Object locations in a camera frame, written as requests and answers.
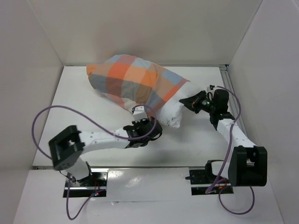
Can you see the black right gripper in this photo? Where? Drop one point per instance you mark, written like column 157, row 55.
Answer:
column 195, row 102

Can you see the aluminium table edge rail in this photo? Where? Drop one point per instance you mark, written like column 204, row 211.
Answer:
column 232, row 102

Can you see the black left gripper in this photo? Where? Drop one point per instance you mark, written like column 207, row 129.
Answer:
column 144, row 120

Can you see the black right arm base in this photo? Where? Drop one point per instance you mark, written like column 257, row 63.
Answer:
column 200, row 180

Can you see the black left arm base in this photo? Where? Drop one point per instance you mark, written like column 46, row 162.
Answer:
column 95, row 185

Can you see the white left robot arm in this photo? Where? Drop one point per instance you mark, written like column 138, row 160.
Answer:
column 67, row 147

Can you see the white pillow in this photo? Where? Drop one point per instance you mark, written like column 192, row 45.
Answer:
column 170, row 114

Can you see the orange grey checked pillowcase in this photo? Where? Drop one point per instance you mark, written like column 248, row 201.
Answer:
column 128, row 81

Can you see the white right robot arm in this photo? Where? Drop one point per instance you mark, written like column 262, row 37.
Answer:
column 245, row 163

